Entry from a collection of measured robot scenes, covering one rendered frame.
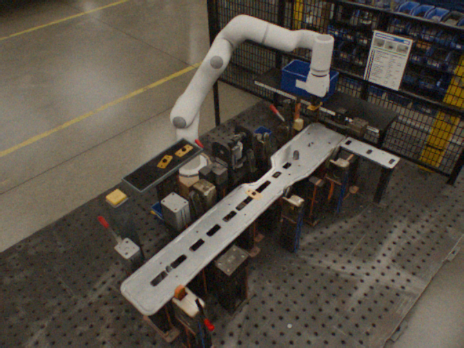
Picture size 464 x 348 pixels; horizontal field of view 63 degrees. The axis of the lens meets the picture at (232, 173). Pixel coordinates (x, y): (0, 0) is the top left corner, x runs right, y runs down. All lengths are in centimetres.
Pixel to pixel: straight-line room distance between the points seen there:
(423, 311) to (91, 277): 198
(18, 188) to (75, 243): 169
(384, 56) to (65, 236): 196
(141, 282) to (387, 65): 167
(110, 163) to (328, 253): 232
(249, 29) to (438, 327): 205
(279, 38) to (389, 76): 82
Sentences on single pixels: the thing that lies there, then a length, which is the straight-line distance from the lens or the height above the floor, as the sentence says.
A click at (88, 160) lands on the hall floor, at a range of 379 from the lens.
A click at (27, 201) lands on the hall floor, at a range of 361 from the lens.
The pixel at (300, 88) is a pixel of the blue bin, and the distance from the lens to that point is 240.
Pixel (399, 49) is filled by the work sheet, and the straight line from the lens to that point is 226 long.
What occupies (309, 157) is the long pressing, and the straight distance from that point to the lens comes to 199.
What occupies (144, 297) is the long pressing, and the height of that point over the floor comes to 100.
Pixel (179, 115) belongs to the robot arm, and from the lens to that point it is 193.
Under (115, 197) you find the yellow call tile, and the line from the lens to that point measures 164.
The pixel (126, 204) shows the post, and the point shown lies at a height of 112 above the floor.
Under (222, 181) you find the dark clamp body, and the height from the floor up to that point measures 102.
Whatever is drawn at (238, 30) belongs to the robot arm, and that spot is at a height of 163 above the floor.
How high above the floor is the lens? 228
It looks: 43 degrees down
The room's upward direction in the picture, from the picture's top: 2 degrees counter-clockwise
